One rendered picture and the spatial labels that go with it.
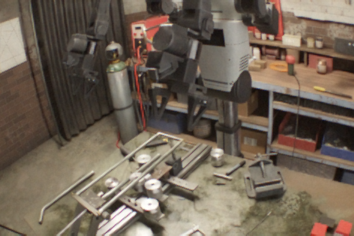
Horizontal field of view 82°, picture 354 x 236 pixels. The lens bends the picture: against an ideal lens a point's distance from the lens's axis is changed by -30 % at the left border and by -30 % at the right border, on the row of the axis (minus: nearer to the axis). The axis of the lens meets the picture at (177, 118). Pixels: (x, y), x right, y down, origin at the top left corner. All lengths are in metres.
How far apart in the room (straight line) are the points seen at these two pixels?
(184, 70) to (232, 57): 0.53
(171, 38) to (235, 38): 0.56
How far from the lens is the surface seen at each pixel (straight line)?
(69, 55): 0.93
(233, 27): 1.09
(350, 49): 2.42
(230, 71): 1.13
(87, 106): 3.43
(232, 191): 0.92
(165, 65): 0.56
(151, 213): 0.78
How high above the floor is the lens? 1.51
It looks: 27 degrees down
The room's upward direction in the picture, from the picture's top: 8 degrees counter-clockwise
